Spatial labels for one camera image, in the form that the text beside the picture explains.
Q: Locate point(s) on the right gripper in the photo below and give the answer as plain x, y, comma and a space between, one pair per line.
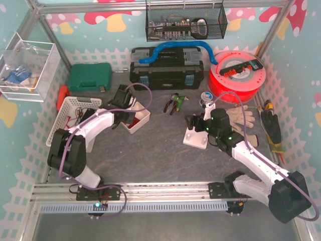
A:
196, 122

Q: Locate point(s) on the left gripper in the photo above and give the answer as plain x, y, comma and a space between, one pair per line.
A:
123, 116

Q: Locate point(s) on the red spring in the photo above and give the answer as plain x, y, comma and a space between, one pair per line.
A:
135, 121

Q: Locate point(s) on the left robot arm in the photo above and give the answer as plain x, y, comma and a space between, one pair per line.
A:
68, 148

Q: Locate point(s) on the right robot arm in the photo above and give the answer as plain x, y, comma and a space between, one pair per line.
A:
284, 193

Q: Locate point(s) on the white spring tray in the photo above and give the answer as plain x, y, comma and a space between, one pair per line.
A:
143, 116

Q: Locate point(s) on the white work glove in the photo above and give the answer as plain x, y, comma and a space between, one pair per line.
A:
237, 118
252, 139

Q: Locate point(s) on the white peg board fixture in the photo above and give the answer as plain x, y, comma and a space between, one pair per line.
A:
196, 139

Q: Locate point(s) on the green plastic case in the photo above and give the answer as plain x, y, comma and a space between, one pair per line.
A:
86, 77

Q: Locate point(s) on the black circuit board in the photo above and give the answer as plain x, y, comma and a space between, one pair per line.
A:
82, 114

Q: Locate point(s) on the black rubber glove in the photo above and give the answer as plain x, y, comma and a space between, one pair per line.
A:
272, 129

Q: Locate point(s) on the yellow black screwdriver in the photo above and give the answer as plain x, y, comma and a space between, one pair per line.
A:
268, 106

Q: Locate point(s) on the white perforated basket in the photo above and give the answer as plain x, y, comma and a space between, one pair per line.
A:
67, 114

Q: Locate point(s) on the black toolbox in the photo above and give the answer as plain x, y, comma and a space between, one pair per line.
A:
174, 69

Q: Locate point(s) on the red filament spool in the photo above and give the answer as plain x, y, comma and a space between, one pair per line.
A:
239, 75

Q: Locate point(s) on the clear acrylic box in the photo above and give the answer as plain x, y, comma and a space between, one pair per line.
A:
43, 60

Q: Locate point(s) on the blue white glove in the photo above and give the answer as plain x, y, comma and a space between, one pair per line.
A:
19, 76

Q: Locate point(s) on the solder wire spool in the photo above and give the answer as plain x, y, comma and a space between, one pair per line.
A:
205, 97

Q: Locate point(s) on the orange handled tool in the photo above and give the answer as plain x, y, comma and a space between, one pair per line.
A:
63, 93

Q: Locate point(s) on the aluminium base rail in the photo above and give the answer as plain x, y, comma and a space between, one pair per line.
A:
139, 192

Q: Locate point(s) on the black wire mesh basket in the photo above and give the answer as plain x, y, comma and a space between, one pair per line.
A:
185, 22

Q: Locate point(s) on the white slotted cable duct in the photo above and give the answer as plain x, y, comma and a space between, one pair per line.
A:
135, 207

